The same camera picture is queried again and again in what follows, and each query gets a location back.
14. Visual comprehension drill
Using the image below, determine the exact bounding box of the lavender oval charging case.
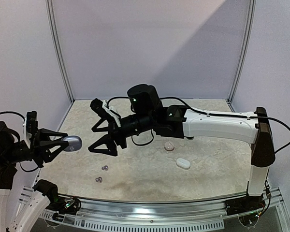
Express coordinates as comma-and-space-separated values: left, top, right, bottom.
61, 135, 83, 152

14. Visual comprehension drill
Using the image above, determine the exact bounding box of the aluminium left frame post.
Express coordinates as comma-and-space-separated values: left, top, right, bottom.
45, 0, 75, 103

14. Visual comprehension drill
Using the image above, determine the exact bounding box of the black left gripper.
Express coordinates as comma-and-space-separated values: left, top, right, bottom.
3, 126, 68, 166

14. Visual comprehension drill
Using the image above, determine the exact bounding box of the white oval charging case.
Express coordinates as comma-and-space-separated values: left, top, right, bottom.
176, 158, 191, 169

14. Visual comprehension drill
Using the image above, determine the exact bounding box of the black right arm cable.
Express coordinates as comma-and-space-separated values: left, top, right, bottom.
106, 96, 290, 154

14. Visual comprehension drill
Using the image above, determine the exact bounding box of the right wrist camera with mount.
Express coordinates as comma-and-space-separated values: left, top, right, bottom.
90, 98, 121, 127

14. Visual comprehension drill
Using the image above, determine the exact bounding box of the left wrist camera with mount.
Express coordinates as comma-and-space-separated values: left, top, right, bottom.
23, 111, 38, 148

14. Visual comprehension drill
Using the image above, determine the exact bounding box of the round white pink case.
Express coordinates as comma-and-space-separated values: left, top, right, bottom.
164, 141, 175, 151

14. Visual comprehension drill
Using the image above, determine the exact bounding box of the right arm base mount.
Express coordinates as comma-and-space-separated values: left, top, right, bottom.
224, 194, 265, 216

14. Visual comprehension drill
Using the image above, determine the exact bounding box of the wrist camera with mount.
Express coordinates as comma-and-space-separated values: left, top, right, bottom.
23, 111, 38, 148
90, 98, 121, 127

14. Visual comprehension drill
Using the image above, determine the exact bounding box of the aluminium front rail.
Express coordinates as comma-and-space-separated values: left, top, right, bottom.
19, 187, 283, 222

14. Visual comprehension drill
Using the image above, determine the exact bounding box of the aluminium corner frame post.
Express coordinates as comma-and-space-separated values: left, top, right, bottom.
227, 0, 256, 105

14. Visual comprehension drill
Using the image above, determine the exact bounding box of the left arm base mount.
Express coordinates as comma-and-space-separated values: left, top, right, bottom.
47, 197, 82, 215

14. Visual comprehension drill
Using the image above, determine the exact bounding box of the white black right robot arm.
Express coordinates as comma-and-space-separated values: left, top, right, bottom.
88, 84, 276, 211

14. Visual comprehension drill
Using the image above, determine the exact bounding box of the white slotted cable duct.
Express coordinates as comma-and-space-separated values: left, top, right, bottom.
39, 209, 225, 232

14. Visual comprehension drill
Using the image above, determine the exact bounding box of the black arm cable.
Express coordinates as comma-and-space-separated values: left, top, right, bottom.
0, 110, 41, 172
106, 96, 290, 154

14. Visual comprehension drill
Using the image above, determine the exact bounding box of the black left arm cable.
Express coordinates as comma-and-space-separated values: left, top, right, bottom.
0, 110, 41, 172

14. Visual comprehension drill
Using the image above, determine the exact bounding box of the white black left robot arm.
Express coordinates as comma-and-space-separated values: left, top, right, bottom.
0, 121, 69, 232

